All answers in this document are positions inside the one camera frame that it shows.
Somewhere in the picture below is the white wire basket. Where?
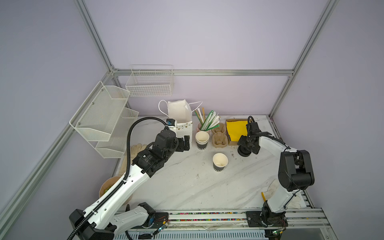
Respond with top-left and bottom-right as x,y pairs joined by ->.
126,65 -> 174,97

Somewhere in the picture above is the stack of black lids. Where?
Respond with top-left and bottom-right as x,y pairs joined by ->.
238,146 -> 252,157

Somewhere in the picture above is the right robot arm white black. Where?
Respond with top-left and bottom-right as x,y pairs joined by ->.
238,116 -> 315,228

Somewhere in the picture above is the cardboard box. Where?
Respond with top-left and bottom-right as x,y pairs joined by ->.
224,118 -> 256,146

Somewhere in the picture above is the single black paper cup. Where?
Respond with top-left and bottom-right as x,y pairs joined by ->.
213,153 -> 229,172

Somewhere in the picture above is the brown bowl with greens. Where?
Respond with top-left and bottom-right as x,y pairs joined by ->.
99,176 -> 121,197

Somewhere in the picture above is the yellow handled tool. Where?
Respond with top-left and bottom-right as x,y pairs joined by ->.
261,192 -> 267,202

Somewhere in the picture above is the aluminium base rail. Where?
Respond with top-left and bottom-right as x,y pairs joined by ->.
79,207 -> 338,240

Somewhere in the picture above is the white mesh two-tier shelf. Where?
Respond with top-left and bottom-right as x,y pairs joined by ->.
69,82 -> 139,159

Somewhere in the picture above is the beige glove left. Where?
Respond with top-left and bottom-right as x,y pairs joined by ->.
117,144 -> 147,177

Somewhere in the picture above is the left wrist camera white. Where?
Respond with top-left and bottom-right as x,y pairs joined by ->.
166,119 -> 177,131

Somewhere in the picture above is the black corrugated cable left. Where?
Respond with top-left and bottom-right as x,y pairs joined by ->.
66,116 -> 168,240

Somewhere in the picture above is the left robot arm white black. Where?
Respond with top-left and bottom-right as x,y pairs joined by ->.
68,127 -> 191,240

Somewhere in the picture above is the brown pulp cup carrier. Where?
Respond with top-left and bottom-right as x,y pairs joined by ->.
212,123 -> 228,148

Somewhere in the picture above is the pink straw holder cup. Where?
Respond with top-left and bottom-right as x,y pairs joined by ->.
196,123 -> 211,134

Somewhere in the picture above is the stack of paper cups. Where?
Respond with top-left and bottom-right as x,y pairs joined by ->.
195,131 -> 210,150

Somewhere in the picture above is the white paper takeout bag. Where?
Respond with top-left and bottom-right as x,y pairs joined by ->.
158,100 -> 203,143

